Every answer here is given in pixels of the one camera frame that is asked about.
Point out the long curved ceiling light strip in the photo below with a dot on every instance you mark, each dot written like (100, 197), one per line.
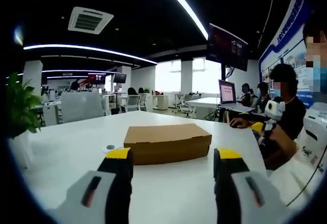
(186, 7)

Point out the small hanging monitor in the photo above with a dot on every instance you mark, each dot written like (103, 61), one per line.
(120, 77)

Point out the white background desk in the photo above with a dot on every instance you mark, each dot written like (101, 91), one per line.
(204, 102)

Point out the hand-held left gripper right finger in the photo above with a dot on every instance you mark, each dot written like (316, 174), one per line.
(230, 196)

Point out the white plant pot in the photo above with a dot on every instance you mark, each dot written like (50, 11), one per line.
(23, 150)

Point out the open laptop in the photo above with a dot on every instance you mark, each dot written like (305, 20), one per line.
(227, 92)

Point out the white printer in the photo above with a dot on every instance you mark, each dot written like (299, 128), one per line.
(316, 123)

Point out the hanging dark display screen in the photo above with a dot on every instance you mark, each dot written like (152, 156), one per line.
(227, 46)

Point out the brown cardboard shoe box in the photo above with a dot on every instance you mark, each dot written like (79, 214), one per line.
(163, 137)

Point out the red hanging screen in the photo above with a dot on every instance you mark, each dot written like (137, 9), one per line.
(97, 77)

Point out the blue and white wall poster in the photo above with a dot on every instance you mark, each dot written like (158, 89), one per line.
(283, 55)

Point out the small white round device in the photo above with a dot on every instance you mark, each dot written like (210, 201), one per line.
(110, 147)

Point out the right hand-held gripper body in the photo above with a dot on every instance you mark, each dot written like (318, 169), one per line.
(277, 110)

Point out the green potted plant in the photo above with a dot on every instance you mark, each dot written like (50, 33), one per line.
(19, 104)

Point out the ceiling air conditioner vent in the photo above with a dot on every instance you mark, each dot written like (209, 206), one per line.
(90, 20)

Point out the white mesh office chair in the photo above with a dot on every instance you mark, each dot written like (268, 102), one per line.
(132, 103)

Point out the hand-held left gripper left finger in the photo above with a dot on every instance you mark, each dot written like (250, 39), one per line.
(112, 196)

